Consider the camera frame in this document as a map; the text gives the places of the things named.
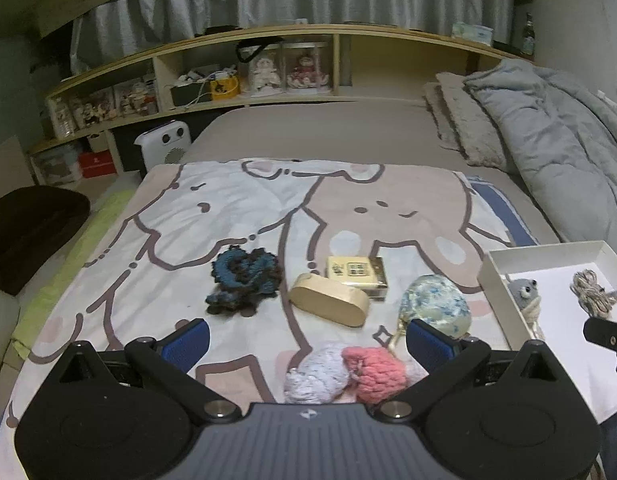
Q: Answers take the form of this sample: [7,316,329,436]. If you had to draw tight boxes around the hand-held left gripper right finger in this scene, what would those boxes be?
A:
[370,319,562,423]

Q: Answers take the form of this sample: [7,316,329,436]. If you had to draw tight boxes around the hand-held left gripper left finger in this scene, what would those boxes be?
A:
[56,319,242,423]

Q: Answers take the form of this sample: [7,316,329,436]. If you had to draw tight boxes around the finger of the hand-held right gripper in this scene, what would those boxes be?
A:
[583,316,617,350]

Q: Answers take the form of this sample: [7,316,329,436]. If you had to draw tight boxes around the white cardboard box tray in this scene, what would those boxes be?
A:
[477,241,617,423]

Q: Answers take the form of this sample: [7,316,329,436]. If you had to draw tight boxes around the blue and brown crocheted piece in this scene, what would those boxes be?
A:
[205,244,285,318]

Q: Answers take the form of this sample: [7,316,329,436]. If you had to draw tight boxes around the blue floral yarn ball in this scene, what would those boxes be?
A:
[387,274,473,352]

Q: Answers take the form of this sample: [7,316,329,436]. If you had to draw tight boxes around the beige twine bundle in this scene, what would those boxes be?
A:
[569,269,617,318]

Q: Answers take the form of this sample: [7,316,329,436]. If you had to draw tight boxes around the pink knitted yarn ball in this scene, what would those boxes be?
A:
[341,345,408,405]

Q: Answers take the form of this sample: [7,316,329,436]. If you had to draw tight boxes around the grey knitted toy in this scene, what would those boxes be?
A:
[506,278,547,341]

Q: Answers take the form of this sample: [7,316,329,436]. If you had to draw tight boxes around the gold cardboard box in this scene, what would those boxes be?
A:
[326,256,389,301]

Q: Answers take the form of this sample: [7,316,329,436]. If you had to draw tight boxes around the oval wooden box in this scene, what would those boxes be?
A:
[288,273,369,330]

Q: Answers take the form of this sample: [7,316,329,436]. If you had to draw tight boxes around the white lilac yarn ball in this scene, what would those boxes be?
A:
[283,342,357,405]

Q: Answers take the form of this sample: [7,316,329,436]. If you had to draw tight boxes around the light green mat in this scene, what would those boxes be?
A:
[11,190,140,361]

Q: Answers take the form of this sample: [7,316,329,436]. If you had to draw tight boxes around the printed cartoon blanket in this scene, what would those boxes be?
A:
[0,159,560,441]

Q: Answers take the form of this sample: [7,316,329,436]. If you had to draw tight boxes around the black cushion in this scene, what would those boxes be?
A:
[0,185,92,297]

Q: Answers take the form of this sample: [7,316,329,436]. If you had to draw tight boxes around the red box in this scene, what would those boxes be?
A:
[78,151,118,180]

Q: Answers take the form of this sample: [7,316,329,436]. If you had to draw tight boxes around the white space heater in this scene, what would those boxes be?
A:
[134,119,193,168]

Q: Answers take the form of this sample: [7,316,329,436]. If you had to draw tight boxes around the grey duvet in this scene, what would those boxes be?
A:
[463,57,617,261]

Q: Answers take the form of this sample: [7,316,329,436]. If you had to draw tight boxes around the clear plastic storage bin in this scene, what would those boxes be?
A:
[31,145,84,186]

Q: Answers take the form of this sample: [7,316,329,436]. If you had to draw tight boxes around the fluffy beige pillow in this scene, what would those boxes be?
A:
[423,81,462,152]
[435,72,509,169]

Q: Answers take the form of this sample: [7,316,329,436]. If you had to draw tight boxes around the dark green box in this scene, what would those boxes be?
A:
[169,82,212,109]

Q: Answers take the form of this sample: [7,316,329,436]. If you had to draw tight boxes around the white cardboard panel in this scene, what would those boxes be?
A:
[0,135,34,207]

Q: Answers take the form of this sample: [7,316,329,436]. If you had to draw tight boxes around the boxed figurines with pale figures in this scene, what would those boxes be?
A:
[113,77,157,116]

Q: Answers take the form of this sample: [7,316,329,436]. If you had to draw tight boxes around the boxed figurines with dark figure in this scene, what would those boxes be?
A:
[68,87,114,129]

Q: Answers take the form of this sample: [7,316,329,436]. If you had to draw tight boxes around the yellow container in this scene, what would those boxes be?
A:
[208,74,240,100]

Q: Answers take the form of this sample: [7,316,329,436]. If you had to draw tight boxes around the clear plastic bottle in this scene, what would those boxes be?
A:
[47,96,75,140]

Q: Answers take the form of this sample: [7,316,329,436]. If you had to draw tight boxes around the wooden headboard shelf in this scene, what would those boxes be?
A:
[28,22,535,187]

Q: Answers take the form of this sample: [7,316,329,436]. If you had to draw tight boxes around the white doll in clear case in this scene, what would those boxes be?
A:
[248,42,285,97]

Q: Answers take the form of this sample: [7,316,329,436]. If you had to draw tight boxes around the red doll in clear case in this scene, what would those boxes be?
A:
[283,42,332,94]

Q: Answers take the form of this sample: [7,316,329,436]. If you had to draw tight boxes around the green glass bottle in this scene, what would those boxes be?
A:
[519,12,536,58]

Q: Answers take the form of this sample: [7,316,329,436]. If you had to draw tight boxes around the tissue pack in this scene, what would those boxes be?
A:
[451,21,495,45]

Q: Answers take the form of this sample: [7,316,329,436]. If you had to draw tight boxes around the black strap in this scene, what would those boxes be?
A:
[235,39,282,64]

